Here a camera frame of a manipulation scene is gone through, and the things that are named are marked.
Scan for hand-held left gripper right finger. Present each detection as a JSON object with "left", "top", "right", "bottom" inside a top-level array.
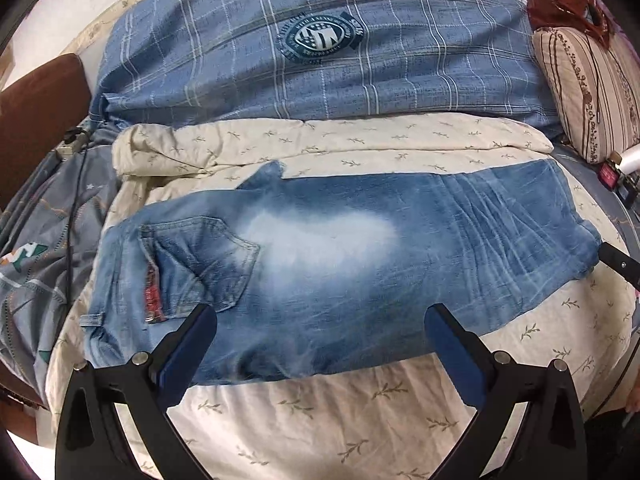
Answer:
[{"left": 424, "top": 302, "right": 588, "bottom": 480}]

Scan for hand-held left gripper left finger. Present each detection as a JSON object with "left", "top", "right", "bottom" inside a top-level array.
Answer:
[{"left": 55, "top": 302, "right": 218, "bottom": 480}]

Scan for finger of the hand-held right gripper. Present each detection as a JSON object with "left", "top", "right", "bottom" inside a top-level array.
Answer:
[{"left": 598, "top": 242, "right": 640, "bottom": 291}]

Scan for blue denim pants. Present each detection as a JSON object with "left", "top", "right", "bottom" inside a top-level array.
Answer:
[{"left": 82, "top": 159, "right": 602, "bottom": 387}]

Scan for blue-grey bed sheet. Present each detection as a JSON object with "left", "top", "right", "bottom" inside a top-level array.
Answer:
[{"left": 552, "top": 140, "right": 640, "bottom": 261}]

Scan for black adapter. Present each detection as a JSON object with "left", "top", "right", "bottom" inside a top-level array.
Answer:
[{"left": 617, "top": 172, "right": 640, "bottom": 206}]

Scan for cream leaf-print blanket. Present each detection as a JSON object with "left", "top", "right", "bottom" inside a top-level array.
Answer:
[{"left": 42, "top": 112, "right": 640, "bottom": 480}]

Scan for grey printed quilt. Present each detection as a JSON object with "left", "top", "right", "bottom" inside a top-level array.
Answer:
[{"left": 0, "top": 120, "right": 123, "bottom": 396}]

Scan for striped floral pillow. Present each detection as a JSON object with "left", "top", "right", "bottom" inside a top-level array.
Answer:
[{"left": 532, "top": 25, "right": 640, "bottom": 166}]

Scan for brown sofa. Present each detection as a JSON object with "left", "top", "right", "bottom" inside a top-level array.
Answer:
[{"left": 0, "top": 52, "right": 93, "bottom": 211}]

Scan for blue plaid blanket with emblem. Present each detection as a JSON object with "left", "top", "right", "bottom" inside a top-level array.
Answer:
[{"left": 89, "top": 0, "right": 561, "bottom": 133}]

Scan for black cable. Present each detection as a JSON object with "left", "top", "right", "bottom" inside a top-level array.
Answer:
[{"left": 62, "top": 130, "right": 91, "bottom": 306}]

